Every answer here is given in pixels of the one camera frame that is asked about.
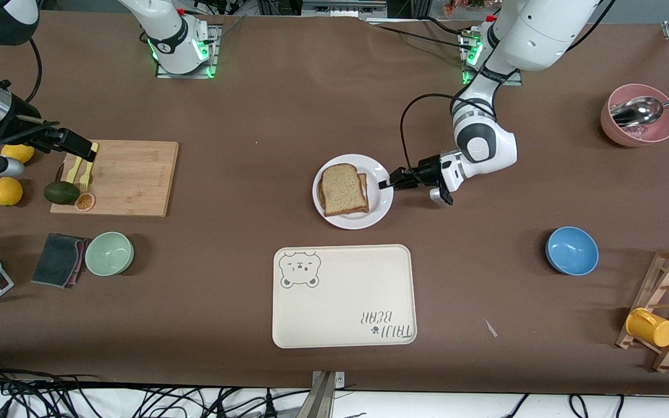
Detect white round plate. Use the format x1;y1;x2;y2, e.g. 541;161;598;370
312;153;395;230

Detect brown bread slice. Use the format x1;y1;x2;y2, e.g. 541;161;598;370
319;163;370;218
316;172;370;217

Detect yellow lemon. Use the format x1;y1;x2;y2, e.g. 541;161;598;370
1;144;35;165

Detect yellow plastic fork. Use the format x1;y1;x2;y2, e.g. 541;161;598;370
79;142;99;192

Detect green avocado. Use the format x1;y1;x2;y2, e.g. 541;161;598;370
43;181;81;206

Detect round orange-yellow lemon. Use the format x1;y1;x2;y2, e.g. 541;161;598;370
0;176;24;207

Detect wooden cutting board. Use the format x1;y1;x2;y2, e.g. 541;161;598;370
50;140;179;218

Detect pale green bowl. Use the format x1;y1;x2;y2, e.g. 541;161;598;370
84;232;135;277

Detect dark grey cloth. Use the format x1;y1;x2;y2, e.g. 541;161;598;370
31;233;88;289

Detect cream bear print tray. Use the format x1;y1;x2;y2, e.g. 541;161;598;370
272;244;418;349

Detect blue bowl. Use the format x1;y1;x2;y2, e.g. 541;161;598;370
545;226;599;276

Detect silver equipment box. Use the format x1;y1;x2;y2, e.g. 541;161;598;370
301;0;389;18

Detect clear ice cubes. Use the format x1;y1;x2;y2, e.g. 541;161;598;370
625;123;663;140

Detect metal spoon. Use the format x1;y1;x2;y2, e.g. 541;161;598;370
610;93;669;128

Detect pink bowl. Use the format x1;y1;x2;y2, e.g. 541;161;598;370
600;84;669;147

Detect yellow mug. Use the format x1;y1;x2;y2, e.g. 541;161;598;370
625;308;669;348

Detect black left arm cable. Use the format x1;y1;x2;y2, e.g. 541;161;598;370
400;93;495;175

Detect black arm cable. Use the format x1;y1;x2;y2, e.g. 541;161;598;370
400;93;495;175
0;36;62;158

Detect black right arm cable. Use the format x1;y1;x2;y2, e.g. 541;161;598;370
0;36;62;158

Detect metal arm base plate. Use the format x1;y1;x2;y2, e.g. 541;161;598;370
156;23;220;79
461;32;524;87

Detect black base cable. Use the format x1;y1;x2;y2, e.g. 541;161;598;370
366;17;469;48

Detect metal table edge bracket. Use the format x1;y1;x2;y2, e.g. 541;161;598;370
294;370;346;418

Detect black cable tangle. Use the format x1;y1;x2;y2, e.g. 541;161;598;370
0;355;312;418

